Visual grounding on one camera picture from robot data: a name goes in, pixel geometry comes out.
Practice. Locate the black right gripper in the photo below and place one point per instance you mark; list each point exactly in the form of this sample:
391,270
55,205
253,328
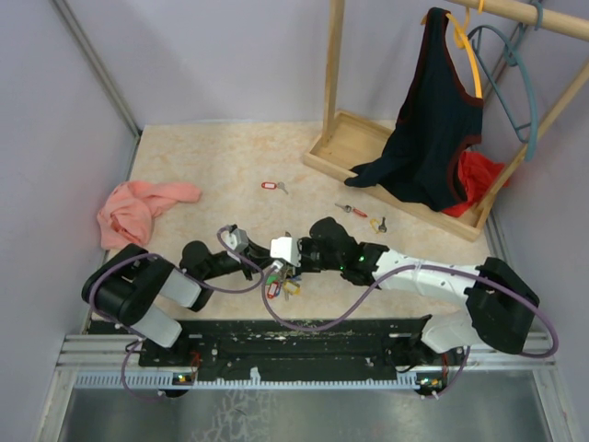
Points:
304,245

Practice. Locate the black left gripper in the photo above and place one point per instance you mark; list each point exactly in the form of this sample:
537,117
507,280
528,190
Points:
259,256

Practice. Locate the large keyring with coloured tags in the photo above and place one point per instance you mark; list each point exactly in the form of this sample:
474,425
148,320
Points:
280,278

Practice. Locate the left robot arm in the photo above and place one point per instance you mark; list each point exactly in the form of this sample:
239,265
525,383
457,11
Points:
124,289

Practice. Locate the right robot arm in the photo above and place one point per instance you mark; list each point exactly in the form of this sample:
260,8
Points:
495,305

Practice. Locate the key with long red tag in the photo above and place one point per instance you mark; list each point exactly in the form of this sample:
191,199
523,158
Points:
351,210

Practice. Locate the pink crumpled cloth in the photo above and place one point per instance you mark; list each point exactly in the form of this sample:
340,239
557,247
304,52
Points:
129,214

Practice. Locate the red cloth in rack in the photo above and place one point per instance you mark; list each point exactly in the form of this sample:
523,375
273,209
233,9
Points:
476,173

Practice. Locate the dark navy tank top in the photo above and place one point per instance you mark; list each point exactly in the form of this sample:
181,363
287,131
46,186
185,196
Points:
437,122

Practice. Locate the yellow clothes hanger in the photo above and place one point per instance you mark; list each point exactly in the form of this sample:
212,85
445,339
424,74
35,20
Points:
462,43

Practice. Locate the blue-grey clothes hanger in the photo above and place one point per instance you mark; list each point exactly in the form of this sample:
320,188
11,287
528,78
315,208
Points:
510,83

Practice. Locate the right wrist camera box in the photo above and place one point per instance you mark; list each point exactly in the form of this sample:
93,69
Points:
286,249

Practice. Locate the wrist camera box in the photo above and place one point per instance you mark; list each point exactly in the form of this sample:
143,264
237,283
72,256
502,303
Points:
286,249
233,238

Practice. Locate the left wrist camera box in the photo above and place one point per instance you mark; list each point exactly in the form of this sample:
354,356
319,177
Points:
233,238

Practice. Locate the key with yellow ring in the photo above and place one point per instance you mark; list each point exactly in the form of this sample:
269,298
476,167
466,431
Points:
379,225

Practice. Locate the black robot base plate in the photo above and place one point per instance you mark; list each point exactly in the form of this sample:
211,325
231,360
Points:
383,353

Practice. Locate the grey wall corner rail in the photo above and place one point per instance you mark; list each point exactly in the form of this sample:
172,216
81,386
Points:
100,71

